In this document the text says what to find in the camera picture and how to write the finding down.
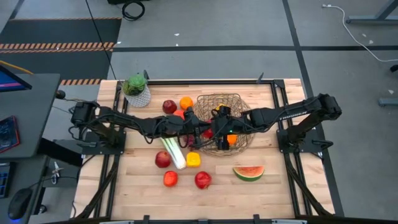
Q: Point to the black frame bracket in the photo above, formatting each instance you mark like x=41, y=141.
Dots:
x=146, y=219
x=260, y=79
x=256, y=218
x=145, y=75

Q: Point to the dark red apple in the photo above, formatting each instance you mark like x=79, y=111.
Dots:
x=162, y=159
x=169, y=106

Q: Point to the red-edged tablet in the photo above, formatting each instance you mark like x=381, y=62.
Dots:
x=7, y=133

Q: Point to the black lower shelf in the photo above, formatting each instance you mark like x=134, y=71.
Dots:
x=70, y=182

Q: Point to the succulent in white patterned pot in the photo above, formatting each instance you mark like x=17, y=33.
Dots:
x=141, y=99

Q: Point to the black hazard-striped floor mat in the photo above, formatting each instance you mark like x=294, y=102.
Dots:
x=62, y=31

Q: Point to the red tomato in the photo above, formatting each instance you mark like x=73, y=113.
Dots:
x=170, y=179

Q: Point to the computer monitor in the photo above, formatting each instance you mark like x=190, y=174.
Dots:
x=9, y=82

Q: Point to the black keyboard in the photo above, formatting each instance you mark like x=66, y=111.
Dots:
x=3, y=183

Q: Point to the grey furniture foot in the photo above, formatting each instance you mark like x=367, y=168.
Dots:
x=388, y=102

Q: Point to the grey table leg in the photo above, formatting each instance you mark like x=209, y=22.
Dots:
x=367, y=20

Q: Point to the black aluminium table frame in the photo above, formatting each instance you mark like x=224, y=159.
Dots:
x=202, y=82

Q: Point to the watermelon slice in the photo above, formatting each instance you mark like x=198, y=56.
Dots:
x=248, y=173

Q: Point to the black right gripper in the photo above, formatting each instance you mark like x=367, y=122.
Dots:
x=230, y=124

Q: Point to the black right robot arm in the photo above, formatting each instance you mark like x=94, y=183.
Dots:
x=289, y=113

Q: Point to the black caster wheel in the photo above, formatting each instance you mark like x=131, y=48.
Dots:
x=395, y=68

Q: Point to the white pliers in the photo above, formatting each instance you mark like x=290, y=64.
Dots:
x=56, y=170

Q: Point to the dark grey side desk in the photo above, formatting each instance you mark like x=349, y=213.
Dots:
x=34, y=109

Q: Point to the black computer mouse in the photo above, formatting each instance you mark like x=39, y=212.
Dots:
x=19, y=203

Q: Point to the green white celery stalk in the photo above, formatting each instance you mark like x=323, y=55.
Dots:
x=175, y=154

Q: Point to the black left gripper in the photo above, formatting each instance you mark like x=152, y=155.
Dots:
x=183, y=126

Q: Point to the red-orange peach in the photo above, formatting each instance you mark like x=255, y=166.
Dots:
x=179, y=114

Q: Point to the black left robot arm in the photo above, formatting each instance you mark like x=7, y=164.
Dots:
x=124, y=119

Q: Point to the yellow bell pepper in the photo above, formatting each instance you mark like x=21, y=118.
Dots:
x=193, y=159

